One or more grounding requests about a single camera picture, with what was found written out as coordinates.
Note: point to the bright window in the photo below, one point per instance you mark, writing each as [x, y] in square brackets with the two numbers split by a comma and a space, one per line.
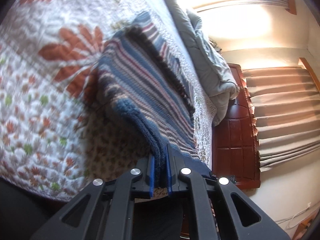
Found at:
[252, 17]

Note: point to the grey rumpled duvet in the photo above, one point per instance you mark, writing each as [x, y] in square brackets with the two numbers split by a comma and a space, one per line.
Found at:
[214, 73]

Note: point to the beige pleated curtain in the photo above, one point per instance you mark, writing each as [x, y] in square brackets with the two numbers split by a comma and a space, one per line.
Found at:
[285, 102]

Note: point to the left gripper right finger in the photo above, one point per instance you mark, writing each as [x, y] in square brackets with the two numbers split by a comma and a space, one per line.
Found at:
[216, 207]

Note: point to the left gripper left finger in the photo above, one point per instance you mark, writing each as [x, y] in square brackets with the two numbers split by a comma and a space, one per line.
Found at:
[103, 209]

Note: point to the floral quilted bedspread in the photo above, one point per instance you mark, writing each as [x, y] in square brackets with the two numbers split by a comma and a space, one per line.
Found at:
[55, 139]

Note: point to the striped knitted sweater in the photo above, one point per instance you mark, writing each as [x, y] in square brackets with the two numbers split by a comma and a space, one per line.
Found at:
[143, 96]

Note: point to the red wooden headboard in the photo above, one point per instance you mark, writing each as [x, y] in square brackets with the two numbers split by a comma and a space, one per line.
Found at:
[234, 142]

